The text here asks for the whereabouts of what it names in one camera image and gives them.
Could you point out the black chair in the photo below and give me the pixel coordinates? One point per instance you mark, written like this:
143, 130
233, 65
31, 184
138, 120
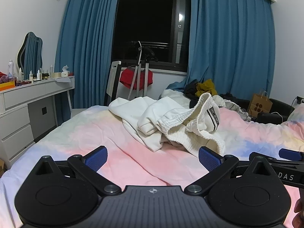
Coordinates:
280, 106

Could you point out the white dressing table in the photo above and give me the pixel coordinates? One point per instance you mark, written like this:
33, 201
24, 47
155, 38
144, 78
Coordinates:
23, 95

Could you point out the mustard yellow cloth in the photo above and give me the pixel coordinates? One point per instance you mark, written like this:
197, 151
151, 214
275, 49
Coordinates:
207, 85

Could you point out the white pump bottle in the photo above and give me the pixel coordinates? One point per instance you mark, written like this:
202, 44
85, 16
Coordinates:
21, 74

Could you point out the grey white clothes pile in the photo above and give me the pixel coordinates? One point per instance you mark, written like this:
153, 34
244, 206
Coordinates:
231, 104

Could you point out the dark window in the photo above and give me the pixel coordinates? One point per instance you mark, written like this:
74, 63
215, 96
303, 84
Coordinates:
142, 16

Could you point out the brown paper bag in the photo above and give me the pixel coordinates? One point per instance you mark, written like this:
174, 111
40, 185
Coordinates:
260, 104

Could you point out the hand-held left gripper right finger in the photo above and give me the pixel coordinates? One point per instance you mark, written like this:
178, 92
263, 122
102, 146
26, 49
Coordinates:
210, 158

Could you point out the small cosmetic bottle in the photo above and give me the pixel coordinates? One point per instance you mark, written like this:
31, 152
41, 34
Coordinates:
38, 75
30, 76

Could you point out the power strip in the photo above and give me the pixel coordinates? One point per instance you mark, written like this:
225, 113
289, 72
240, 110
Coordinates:
299, 100

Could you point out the white spray can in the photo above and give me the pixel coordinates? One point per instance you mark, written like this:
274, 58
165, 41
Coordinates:
10, 70

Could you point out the white duvet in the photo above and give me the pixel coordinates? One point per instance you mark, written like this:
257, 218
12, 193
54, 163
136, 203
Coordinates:
173, 97

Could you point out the wavy framed mirror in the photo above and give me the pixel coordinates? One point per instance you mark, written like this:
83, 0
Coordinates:
30, 52

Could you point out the brown cardboard box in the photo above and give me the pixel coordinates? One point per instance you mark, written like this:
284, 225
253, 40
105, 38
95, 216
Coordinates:
2, 167

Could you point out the dark cloth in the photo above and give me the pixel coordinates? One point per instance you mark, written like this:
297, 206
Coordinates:
191, 90

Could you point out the orange box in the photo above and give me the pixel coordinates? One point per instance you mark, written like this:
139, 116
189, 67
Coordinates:
7, 86

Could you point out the white ribbed sweatshirt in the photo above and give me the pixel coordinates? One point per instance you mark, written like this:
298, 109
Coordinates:
154, 116

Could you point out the white clothes rack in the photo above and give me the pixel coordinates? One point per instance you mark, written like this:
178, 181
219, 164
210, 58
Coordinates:
137, 92

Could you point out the white tissue box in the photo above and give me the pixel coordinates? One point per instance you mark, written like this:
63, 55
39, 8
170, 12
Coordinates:
65, 72

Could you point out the blue curtain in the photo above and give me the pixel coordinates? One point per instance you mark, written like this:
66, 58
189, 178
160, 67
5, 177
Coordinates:
225, 40
90, 40

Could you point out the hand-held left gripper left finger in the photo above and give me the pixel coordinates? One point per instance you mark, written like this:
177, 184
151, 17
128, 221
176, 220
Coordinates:
96, 158

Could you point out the red cloth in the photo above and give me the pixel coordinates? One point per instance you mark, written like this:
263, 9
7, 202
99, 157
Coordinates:
144, 78

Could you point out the white folding frame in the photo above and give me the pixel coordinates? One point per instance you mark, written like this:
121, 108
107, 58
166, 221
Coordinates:
114, 76

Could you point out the pastel tie-dye pillow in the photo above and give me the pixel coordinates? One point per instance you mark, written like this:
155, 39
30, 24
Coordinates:
295, 121

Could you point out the pastel tie-dye bed sheet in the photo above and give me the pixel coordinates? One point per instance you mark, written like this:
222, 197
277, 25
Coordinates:
95, 128

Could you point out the cream box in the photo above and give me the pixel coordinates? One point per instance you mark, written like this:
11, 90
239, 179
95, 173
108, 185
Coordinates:
57, 75

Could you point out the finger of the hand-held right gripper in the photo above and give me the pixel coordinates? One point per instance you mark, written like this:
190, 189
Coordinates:
291, 154
285, 161

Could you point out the person's right hand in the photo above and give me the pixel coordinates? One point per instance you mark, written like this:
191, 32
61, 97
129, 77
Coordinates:
298, 210

